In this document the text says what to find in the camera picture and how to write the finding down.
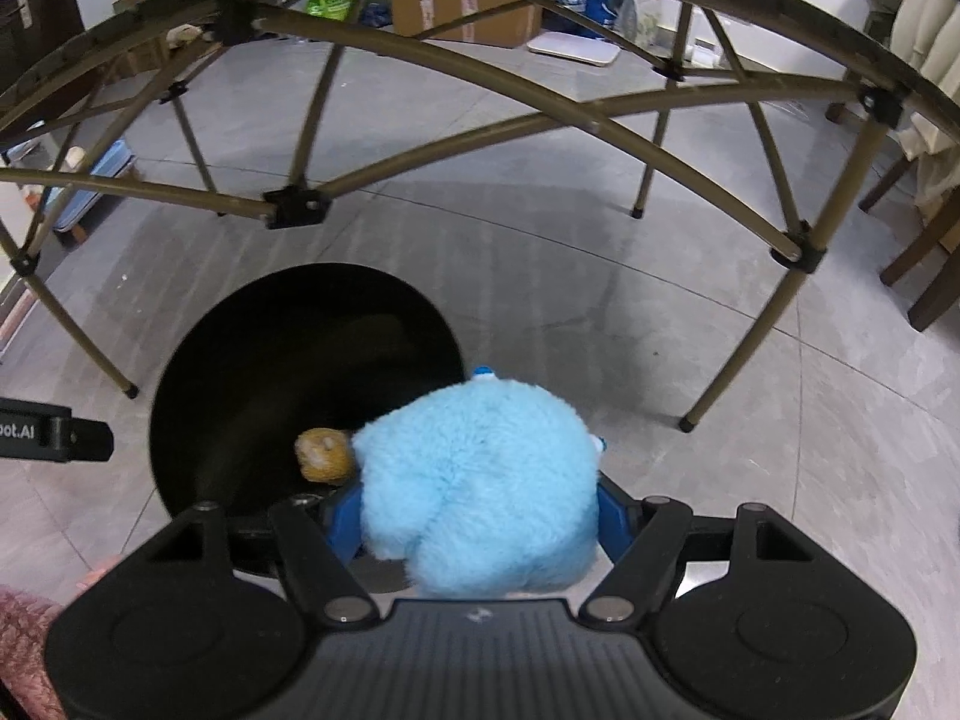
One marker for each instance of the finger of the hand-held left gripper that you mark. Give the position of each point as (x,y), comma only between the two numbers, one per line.
(91,441)

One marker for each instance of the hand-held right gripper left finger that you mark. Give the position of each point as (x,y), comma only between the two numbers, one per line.
(341,529)

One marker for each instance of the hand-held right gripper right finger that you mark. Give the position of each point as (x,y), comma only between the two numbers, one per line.
(609,525)

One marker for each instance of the yellow and white plush toy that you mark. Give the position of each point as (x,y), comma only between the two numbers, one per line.
(326,456)

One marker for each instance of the light blue plush toy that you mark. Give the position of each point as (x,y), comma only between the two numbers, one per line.
(480,480)

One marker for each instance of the black trash bin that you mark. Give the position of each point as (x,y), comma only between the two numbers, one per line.
(285,360)

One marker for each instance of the pink fuzzy clothing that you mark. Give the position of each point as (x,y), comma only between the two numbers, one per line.
(26,660)

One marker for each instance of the blue plastic tray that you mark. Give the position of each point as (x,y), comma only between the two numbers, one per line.
(94,187)

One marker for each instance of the olive folding table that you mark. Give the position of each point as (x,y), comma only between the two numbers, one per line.
(296,206)

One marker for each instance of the dark wooden chair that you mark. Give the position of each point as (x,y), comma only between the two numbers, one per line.
(926,262)

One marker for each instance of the dark brown door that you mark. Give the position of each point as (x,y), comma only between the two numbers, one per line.
(37,7)

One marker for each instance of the white floor scale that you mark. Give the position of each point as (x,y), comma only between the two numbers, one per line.
(574,51)

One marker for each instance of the green bag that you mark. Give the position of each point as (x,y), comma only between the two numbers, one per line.
(334,1)

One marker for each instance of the blue and white bag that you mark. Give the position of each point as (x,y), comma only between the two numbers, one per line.
(596,1)

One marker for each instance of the cardboard box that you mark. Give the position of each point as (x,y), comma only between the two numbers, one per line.
(465,11)

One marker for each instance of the beige coat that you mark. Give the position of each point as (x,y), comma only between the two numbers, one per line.
(934,90)

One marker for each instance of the dark wooden stand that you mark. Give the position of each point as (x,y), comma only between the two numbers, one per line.
(885,11)

